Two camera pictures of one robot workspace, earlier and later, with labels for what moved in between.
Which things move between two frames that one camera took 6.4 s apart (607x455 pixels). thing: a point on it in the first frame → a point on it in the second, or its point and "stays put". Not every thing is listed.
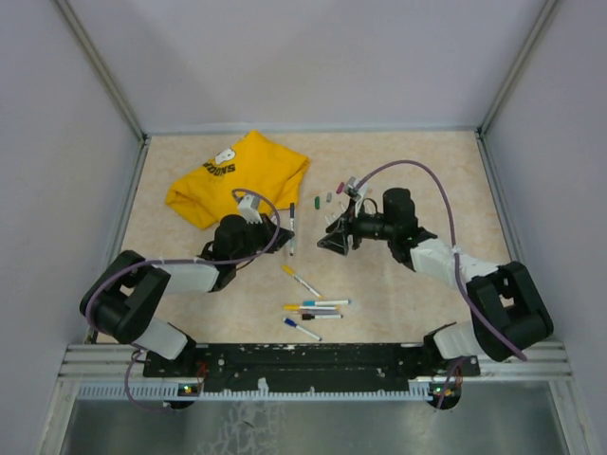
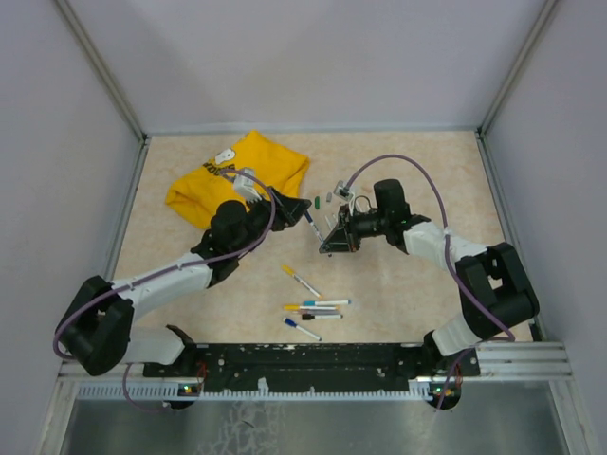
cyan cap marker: (326, 302) stays put
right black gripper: (347, 225) stays put
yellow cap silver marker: (298, 307) stays put
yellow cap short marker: (291, 272) stays put
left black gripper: (269, 230) → (288, 211)
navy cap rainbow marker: (292, 225) → (313, 227)
